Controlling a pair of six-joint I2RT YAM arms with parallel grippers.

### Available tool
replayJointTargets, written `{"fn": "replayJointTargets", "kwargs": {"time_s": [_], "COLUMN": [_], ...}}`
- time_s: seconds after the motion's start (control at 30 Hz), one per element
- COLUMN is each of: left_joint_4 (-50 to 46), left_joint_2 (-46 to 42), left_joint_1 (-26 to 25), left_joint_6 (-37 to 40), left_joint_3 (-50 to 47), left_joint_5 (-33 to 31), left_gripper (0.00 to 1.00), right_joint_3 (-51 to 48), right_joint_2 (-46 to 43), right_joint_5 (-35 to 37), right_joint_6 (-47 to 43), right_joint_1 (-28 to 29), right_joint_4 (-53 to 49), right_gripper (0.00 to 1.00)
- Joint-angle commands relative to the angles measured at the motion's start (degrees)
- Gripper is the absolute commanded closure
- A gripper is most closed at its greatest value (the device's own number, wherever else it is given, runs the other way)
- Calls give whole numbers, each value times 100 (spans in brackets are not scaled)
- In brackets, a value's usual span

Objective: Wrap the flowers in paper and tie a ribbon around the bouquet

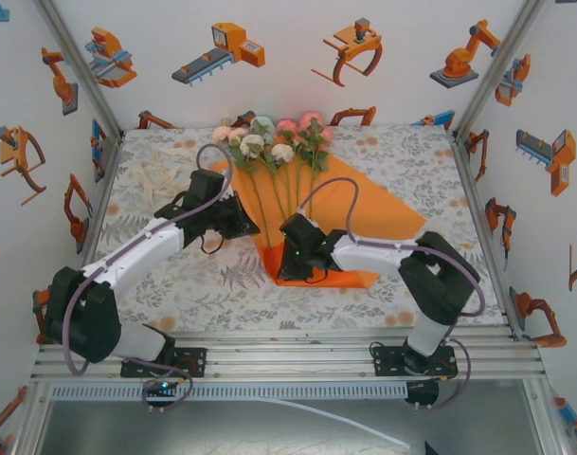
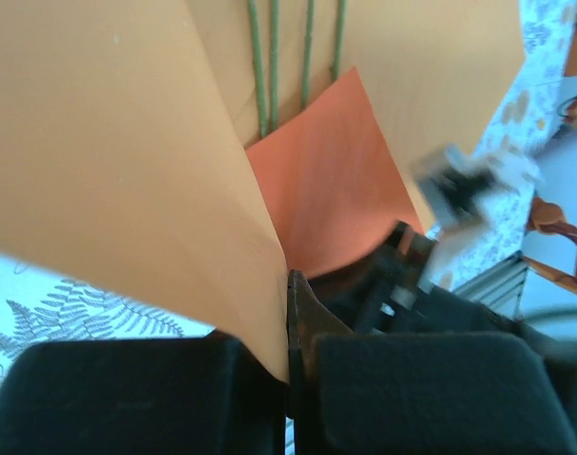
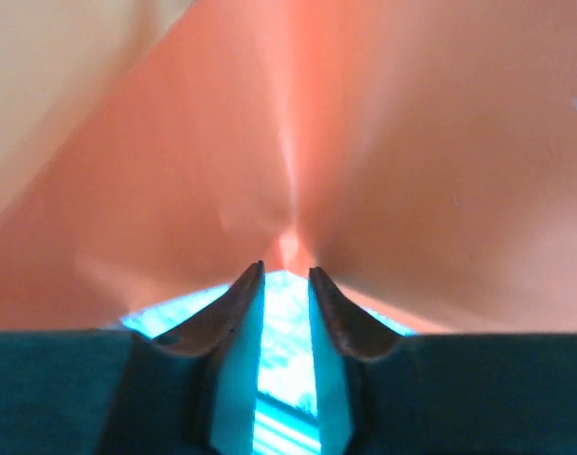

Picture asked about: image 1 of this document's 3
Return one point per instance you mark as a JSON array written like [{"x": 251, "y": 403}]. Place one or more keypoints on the aluminium frame post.
[
  {"x": 500, "y": 61},
  {"x": 76, "y": 61}
]

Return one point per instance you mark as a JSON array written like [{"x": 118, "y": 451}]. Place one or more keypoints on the orange wrapping paper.
[{"x": 387, "y": 208}]

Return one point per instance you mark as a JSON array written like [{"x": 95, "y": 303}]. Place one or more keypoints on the small circuit board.
[{"x": 162, "y": 386}]

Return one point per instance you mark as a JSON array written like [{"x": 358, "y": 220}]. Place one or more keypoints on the cream printed ribbon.
[{"x": 146, "y": 179}]

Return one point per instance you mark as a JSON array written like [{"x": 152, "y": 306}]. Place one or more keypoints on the grey metal panel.
[{"x": 174, "y": 431}]

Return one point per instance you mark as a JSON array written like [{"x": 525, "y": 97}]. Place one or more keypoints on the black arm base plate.
[
  {"x": 387, "y": 360},
  {"x": 195, "y": 362}
]

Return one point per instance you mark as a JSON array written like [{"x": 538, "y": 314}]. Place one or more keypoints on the aluminium rail base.
[{"x": 293, "y": 360}]

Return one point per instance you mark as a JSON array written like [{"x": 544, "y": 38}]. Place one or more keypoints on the white artificial flower stem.
[{"x": 252, "y": 144}]

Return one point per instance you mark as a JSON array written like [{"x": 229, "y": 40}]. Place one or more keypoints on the aluminium table side rail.
[
  {"x": 481, "y": 213},
  {"x": 102, "y": 189}
]

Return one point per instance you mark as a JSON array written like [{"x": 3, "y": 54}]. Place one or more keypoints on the peach artificial flower stem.
[{"x": 221, "y": 134}]

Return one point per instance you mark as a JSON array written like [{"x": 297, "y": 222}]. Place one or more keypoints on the teal artificial flower stem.
[{"x": 262, "y": 125}]

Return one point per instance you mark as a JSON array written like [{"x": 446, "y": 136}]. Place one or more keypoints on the floral patterned table mat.
[{"x": 198, "y": 298}]

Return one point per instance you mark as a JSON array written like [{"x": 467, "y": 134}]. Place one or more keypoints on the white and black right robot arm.
[{"x": 368, "y": 253}]

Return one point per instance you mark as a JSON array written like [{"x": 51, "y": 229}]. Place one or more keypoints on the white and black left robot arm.
[{"x": 136, "y": 256}]

